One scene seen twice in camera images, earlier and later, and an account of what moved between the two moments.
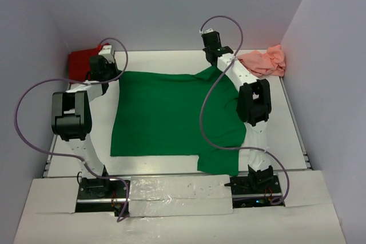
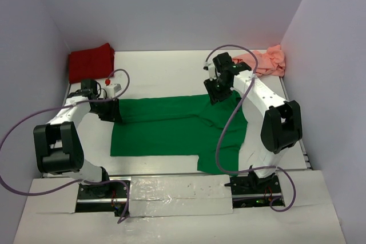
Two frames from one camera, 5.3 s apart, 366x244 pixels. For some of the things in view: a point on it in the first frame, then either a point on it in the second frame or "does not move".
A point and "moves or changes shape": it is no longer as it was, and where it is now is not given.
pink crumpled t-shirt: (271, 62) does not move
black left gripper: (113, 66) → (114, 115)
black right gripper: (205, 49) → (214, 96)
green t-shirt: (159, 115) moves or changes shape
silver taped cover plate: (162, 196) does not move
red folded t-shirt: (79, 63) does not move
